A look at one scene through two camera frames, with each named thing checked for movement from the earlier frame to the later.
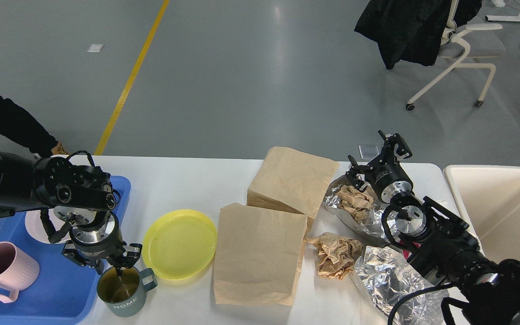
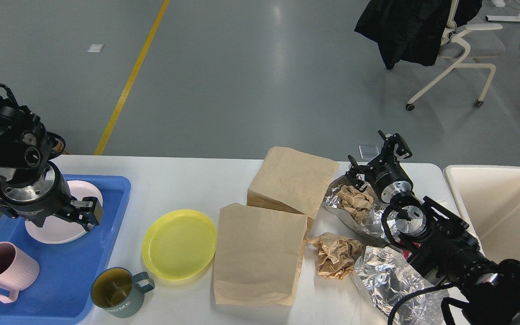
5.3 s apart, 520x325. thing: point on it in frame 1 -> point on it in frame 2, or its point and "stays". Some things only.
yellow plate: [179, 243] stays
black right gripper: [382, 174] stays
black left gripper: [101, 243] -> [48, 193]
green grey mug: [125, 296] stays
